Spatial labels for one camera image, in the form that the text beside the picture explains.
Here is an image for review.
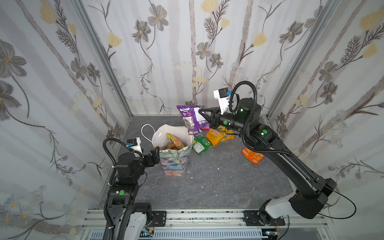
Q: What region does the purple snack packet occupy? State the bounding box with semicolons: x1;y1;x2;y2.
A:
177;106;210;135

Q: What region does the green snack packet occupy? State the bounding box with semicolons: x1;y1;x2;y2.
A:
193;134;214;155

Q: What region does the floral white paper bag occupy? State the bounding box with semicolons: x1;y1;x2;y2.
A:
141;124;195;177

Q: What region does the orange fruit snack packet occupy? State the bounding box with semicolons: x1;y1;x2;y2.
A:
167;133;185;150

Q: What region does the orange chips packet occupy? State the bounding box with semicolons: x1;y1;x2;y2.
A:
241;148;264;165

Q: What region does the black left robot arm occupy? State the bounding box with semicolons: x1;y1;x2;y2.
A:
103;138;160;240

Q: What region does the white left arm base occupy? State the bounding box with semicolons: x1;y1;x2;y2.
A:
124;203;154;240

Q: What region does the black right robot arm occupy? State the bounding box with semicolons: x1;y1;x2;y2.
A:
199;81;337;225

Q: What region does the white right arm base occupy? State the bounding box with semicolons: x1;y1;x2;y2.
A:
258;193;296;226

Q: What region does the yellow candy bag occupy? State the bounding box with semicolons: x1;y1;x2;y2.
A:
206;126;235;147

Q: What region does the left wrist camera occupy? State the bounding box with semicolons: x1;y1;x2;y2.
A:
126;137;143;154

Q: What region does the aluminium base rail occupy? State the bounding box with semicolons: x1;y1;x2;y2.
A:
79;208;326;240

